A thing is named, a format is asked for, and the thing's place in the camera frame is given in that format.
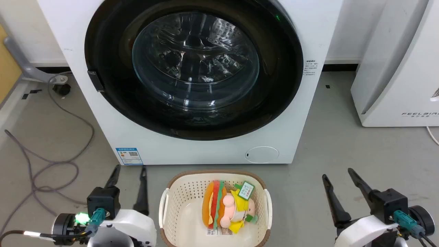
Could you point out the black caster wheel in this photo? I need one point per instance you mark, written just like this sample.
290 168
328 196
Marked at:
61 89

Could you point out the cream perforated laundry basket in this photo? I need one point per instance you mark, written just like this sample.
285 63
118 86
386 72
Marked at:
178 206

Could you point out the small printed warning label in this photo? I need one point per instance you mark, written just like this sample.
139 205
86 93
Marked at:
311 68

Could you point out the yellow wooden board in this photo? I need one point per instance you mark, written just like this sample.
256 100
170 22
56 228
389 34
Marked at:
8 65

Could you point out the blue energy label sticker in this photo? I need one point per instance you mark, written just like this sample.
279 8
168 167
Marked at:
129 156

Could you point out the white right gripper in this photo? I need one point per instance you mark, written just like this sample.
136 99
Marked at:
367 231

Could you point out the green paper hang tag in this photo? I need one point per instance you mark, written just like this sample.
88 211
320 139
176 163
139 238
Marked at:
246 190

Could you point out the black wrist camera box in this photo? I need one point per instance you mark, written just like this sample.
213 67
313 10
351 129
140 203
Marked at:
389 204
103 200

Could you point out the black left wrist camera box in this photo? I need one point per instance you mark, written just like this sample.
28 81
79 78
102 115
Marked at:
103 200

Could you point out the white air purifier appliance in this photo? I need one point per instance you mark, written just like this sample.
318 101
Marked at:
404 68

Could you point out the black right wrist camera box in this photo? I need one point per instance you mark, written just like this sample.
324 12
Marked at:
389 204

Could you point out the grey metal stand leg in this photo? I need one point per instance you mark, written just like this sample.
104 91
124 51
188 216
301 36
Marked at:
24 65

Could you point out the black round glass washer door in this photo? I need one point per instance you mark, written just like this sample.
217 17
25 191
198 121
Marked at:
277 89

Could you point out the round white filter cover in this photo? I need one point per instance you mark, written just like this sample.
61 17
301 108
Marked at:
262 154

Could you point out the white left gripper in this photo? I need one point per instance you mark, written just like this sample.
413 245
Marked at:
133 226

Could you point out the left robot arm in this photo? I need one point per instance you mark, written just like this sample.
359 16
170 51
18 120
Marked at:
65 224

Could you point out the white barcode sticker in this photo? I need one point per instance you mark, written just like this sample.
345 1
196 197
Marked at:
219 232

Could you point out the doll in yellow clothes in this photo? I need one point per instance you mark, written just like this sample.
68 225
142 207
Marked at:
240 206

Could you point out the plush hamburger toy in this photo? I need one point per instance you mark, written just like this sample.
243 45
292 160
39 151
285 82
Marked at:
212 206

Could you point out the white front-load washing machine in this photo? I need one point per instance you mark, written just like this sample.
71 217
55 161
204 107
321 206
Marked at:
103 137

